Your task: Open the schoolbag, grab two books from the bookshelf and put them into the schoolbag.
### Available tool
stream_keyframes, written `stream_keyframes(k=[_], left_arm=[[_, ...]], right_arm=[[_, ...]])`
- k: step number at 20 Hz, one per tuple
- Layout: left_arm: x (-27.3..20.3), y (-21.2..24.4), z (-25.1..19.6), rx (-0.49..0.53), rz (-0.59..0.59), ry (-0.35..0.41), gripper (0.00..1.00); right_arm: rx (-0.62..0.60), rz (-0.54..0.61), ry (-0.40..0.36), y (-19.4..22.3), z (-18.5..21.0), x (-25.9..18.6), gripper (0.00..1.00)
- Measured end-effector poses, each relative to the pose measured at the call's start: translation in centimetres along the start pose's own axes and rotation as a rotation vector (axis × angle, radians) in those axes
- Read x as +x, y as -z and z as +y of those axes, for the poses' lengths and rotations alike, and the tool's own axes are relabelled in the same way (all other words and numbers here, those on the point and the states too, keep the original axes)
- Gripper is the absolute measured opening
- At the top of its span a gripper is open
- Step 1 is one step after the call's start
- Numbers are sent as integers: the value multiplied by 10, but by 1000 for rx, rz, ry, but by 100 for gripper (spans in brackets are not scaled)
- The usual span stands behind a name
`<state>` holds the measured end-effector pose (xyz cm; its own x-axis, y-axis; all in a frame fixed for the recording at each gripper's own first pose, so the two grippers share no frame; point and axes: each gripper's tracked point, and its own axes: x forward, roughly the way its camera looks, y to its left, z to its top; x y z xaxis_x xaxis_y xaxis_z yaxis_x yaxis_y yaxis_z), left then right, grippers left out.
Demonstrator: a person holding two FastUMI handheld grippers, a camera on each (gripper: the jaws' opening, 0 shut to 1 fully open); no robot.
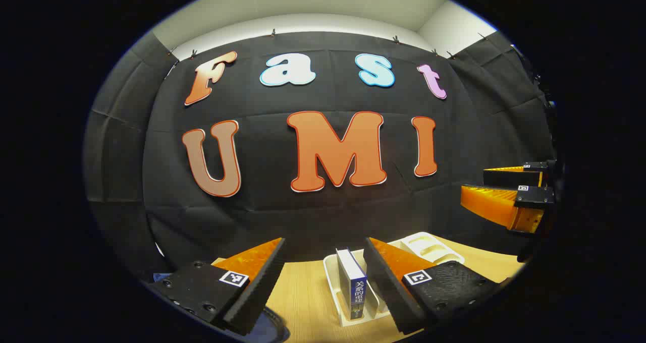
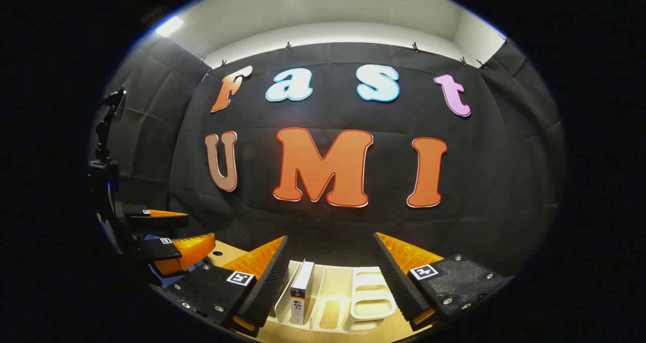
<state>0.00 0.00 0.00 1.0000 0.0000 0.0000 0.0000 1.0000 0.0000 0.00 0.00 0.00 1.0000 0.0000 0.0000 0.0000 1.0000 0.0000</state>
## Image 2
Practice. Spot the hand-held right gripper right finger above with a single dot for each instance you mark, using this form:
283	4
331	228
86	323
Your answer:
398	287

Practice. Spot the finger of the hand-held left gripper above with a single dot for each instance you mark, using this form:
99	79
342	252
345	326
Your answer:
161	222
166	249

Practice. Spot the ceiling light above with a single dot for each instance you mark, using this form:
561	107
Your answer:
169	26

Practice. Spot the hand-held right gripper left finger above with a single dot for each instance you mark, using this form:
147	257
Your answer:
270	287

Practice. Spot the cream bookshelf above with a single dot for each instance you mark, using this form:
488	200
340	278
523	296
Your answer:
371	292

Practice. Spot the white spine book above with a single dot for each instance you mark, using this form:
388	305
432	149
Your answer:
302	292

